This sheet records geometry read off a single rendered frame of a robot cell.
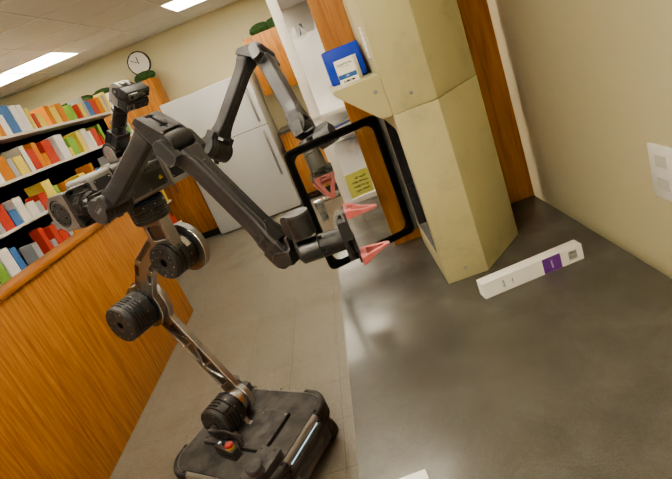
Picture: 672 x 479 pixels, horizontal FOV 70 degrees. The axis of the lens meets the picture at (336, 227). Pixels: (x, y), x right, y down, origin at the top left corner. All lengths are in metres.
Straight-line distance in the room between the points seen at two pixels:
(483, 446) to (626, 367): 0.28
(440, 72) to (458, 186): 0.28
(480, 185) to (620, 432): 0.67
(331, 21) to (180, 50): 5.50
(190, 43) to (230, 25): 0.57
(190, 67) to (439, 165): 5.90
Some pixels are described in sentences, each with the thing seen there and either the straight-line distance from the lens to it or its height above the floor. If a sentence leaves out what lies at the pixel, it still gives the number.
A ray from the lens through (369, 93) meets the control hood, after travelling 1.15.
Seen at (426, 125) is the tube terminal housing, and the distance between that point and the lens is 1.18.
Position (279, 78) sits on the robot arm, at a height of 1.58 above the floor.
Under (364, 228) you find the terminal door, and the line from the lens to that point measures 1.50.
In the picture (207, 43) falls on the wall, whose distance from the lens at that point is 6.85.
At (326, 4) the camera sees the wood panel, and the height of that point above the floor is 1.72.
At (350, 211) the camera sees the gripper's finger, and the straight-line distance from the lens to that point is 1.07.
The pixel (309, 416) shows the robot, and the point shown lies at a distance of 2.24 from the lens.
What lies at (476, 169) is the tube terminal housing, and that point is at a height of 1.20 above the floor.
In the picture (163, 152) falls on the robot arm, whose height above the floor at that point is 1.52.
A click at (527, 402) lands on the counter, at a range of 0.93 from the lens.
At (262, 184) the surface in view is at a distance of 6.24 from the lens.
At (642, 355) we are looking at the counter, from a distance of 1.00.
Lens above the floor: 1.58
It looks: 18 degrees down
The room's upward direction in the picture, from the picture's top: 22 degrees counter-clockwise
